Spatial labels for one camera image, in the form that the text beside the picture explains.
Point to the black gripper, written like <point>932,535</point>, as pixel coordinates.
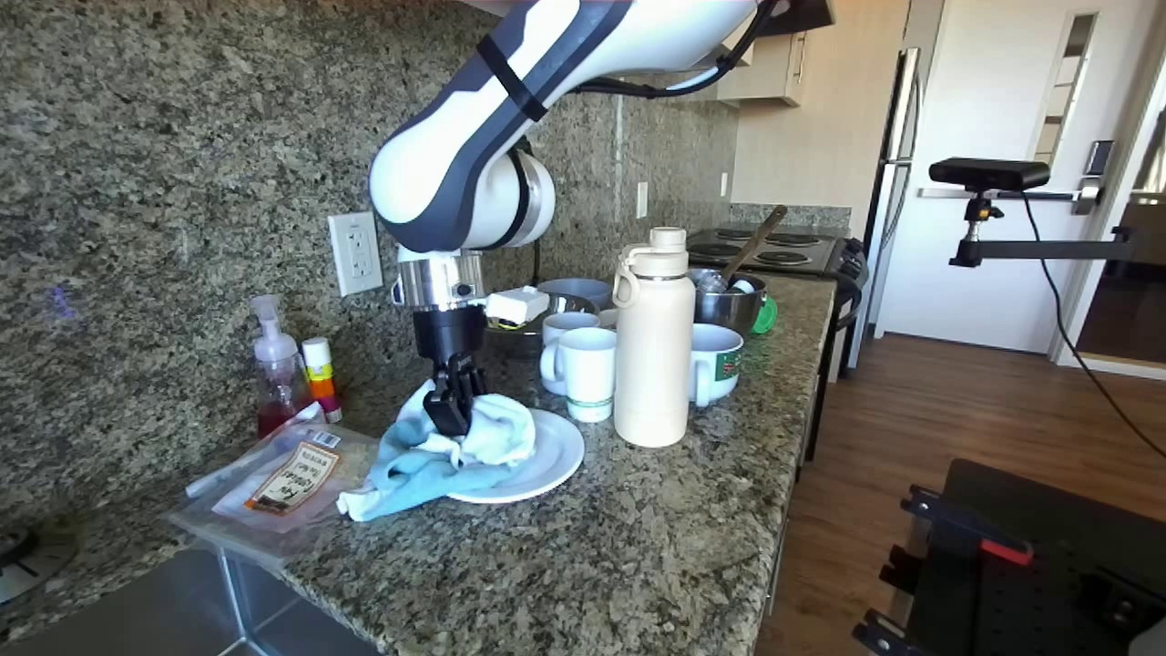
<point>449,332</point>

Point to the teal and white towel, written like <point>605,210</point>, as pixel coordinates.
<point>412,476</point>

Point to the white round plate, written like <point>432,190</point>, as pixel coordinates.
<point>553,457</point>

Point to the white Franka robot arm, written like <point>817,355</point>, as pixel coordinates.
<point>485,131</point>

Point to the plain white mug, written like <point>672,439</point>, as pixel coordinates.
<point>563,323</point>
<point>586,368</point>

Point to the small orange bottle white cap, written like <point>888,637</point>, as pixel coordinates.
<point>322,380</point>

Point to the grey blue bowl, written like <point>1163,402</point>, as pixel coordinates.
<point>578,292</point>

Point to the clear soap dispenser red liquid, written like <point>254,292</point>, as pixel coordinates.
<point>279,368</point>

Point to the clear plastic bag with label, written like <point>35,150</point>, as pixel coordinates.
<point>275,486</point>

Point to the cream insulated water bottle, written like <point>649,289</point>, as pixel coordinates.
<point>655,352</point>

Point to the white mug with green band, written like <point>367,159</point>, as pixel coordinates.
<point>716,367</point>

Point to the large steel pot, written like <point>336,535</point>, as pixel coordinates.
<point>735,311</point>

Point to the green plastic container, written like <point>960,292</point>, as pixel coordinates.
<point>766,320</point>

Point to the stainless steel sink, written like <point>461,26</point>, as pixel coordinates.
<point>183,614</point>

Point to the black stove top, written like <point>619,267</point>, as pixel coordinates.
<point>777,252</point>

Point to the black tripod stand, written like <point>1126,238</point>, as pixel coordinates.
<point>851,304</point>

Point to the stainless steel refrigerator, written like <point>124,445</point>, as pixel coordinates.
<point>898,205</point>

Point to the black cart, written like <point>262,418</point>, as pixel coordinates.
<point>1043,571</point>

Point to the door keypad lock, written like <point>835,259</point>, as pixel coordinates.
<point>1095,168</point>

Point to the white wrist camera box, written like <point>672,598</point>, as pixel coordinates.
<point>516,304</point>

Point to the white wall power outlet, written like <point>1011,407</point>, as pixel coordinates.
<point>354,252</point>

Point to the small white wall outlet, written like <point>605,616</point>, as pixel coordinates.
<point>639,198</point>

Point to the black exterior camera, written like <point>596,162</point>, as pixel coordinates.
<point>987,171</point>

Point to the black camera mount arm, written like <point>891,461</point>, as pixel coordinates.
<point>1043,248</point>

